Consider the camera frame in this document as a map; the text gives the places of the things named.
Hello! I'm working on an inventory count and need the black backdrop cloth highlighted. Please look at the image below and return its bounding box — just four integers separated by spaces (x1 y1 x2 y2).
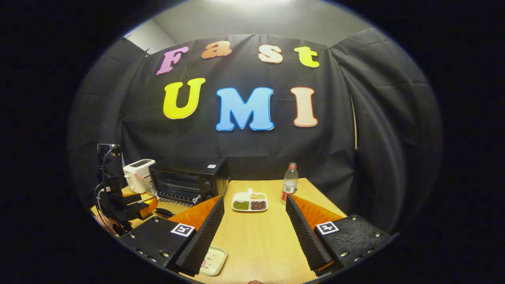
67 27 444 234

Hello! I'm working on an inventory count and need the white divided plate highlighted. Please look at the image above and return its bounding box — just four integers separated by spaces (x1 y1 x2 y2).
231 188 269 213

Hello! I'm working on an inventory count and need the clear plastic water bottle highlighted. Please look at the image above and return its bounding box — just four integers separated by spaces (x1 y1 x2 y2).
281 162 299 202

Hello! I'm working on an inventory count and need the black electric oven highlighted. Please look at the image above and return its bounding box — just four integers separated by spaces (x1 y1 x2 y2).
149 157 230 206

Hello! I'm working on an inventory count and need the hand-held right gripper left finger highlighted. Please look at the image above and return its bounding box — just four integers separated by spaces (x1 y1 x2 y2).
118 195 226 276

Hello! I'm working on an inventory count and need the cream rectangular tray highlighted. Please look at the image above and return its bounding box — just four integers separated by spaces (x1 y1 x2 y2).
198 245 228 277

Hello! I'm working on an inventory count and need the large ceiling light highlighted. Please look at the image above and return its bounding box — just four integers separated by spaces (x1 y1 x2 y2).
205 0 292 4

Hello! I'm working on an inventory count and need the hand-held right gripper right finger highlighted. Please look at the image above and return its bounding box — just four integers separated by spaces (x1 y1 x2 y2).
285 193 394 277

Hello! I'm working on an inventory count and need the white toaster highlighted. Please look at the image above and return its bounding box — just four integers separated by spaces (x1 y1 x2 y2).
123 159 157 194

